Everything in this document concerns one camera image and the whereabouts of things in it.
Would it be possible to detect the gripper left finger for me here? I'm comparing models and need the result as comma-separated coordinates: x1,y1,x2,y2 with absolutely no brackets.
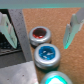
0,11,18,50

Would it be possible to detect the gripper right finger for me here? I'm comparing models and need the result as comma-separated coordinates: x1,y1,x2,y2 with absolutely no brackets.
62,8,84,50

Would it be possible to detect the wooden drawer box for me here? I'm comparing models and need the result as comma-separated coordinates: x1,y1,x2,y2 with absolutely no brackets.
7,8,84,84

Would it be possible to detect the red button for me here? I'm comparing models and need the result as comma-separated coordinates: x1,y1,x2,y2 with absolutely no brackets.
28,25,52,47

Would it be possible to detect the blue button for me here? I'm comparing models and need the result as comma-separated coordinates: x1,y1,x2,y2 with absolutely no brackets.
33,43,62,70

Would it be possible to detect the green button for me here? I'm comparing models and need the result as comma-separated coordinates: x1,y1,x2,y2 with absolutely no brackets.
40,70,74,84

